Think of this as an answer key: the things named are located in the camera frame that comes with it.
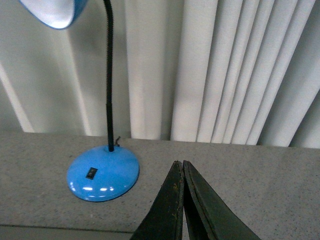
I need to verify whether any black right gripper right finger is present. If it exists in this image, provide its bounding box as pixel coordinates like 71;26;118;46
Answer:
183;160;259;240

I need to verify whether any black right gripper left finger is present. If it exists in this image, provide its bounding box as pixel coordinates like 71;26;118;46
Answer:
131;161;185;240

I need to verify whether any blue desk lamp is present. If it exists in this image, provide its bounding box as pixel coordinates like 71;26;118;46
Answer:
20;0;140;202

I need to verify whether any white pleated curtain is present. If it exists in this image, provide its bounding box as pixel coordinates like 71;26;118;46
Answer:
0;0;320;148

